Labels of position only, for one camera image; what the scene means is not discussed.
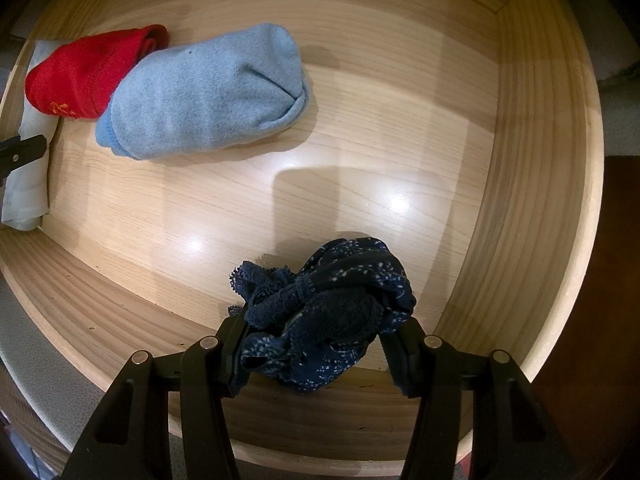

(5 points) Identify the red sock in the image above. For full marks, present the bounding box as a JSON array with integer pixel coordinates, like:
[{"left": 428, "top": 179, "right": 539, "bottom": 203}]
[{"left": 25, "top": 24, "right": 170, "bottom": 122}]

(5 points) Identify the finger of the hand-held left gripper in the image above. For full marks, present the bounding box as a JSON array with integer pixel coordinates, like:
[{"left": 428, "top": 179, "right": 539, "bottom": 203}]
[{"left": 0, "top": 132, "right": 49, "bottom": 181}]

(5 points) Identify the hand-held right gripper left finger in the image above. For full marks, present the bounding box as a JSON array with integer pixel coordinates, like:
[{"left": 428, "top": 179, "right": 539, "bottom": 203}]
[{"left": 59, "top": 305, "right": 251, "bottom": 480}]

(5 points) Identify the navy lace underwear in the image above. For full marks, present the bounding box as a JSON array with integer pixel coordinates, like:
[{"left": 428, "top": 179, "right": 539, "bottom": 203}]
[{"left": 229, "top": 236, "right": 417, "bottom": 394}]

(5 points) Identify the white satin underwear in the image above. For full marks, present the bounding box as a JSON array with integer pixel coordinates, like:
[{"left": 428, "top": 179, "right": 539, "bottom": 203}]
[{"left": 0, "top": 39, "right": 60, "bottom": 233}]

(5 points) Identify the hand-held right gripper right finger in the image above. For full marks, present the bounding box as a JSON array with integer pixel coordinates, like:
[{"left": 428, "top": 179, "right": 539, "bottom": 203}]
[{"left": 377, "top": 317, "right": 586, "bottom": 480}]

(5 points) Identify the wooden drawer grey front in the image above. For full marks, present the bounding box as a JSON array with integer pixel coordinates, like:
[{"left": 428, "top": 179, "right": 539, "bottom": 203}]
[{"left": 0, "top": 0, "right": 603, "bottom": 463}]

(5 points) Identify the light blue sock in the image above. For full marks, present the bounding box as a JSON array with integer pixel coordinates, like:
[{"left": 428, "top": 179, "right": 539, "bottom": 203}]
[{"left": 95, "top": 22, "right": 312, "bottom": 161}]

